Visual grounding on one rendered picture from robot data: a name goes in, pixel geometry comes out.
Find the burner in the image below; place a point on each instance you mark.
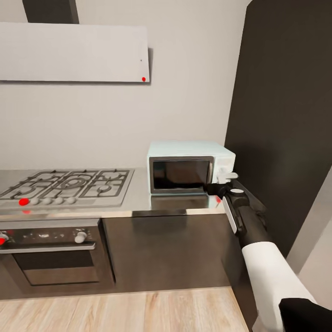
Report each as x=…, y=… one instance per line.
x=92, y=187

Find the range hood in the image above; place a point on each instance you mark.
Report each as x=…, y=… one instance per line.
x=53, y=46

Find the fridge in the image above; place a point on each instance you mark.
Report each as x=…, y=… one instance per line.
x=280, y=129

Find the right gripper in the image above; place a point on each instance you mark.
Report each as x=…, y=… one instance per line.
x=214, y=188

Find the microwave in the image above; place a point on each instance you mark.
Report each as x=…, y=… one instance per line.
x=182, y=167

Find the oven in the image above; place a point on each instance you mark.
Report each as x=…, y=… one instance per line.
x=56, y=255

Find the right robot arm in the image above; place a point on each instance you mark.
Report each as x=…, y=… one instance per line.
x=282, y=301

